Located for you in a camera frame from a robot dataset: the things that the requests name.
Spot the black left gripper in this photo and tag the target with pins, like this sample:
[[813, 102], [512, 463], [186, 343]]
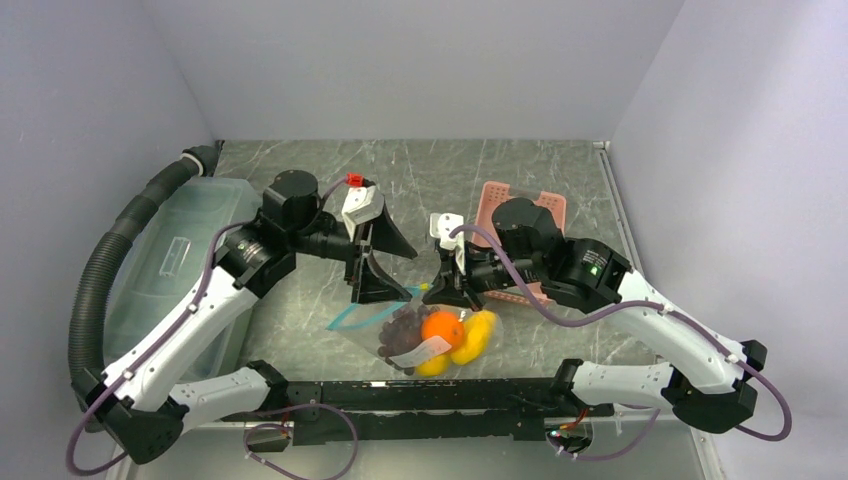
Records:
[[369, 284]]

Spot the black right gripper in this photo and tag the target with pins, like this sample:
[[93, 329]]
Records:
[[447, 290]]

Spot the orange fruit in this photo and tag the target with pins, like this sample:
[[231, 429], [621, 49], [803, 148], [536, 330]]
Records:
[[446, 325]]

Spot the yellow mango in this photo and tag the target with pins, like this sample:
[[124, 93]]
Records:
[[479, 329]]

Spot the clear zip top bag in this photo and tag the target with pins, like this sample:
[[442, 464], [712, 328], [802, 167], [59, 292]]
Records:
[[361, 324]]

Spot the dark red grape bunch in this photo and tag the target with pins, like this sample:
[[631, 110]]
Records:
[[401, 334]]

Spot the yellow lemon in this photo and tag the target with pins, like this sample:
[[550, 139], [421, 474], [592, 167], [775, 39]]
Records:
[[435, 366]]

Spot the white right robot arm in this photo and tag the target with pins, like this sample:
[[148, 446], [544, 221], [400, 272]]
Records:
[[586, 275]]

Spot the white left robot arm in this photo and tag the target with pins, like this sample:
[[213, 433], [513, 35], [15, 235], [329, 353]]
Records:
[[141, 399]]

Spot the pink perforated plastic basket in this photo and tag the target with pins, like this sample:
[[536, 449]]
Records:
[[495, 193]]

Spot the clear plastic storage bin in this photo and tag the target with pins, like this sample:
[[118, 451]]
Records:
[[168, 257]]

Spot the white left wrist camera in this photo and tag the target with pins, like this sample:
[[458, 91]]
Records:
[[363, 203]]

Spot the aluminium frame rail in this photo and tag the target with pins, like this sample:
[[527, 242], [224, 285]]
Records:
[[641, 315]]

